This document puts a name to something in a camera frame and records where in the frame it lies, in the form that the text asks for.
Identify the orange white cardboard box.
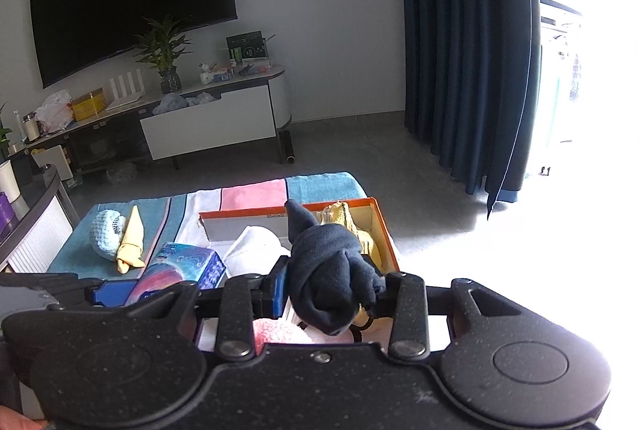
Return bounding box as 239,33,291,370
200,197,398,342

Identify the white paper cup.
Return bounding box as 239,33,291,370
0,161,21,203

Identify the white cloth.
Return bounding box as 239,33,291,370
222,225,291,279

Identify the dark round side table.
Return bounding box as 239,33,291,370
1,165,79,273

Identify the dark blue curtain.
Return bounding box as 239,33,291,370
404,0,541,211

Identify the blue tissue pack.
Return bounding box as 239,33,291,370
125,243,226,306

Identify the pink fluffy plush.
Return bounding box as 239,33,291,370
253,319,328,354

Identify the yellow box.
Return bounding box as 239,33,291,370
70,88,106,121

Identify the black hair band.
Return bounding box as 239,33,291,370
348,308,386,343

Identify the dark navy sock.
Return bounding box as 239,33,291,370
285,199,375,336

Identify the striped blue table cloth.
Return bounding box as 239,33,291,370
46,170,370,284

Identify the yellow folded cloth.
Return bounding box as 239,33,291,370
116,205,145,274

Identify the bamboo plant in vase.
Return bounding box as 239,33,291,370
136,19,191,94

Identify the light blue knitted pouch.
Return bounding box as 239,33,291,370
89,209,127,261

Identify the white router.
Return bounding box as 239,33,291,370
106,68,145,111

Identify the person's left hand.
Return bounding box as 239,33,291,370
0,406,48,430

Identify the black green box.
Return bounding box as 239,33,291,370
227,31,268,64

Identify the white tv cabinet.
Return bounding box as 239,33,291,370
26,65,292,161

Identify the white plastic bag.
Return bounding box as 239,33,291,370
35,89,74,135

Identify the green plant on table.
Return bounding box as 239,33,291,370
0,119,12,161

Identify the purple tray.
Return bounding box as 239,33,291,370
0,192,20,242

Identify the yellow striped towel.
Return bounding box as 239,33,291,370
318,202,383,271

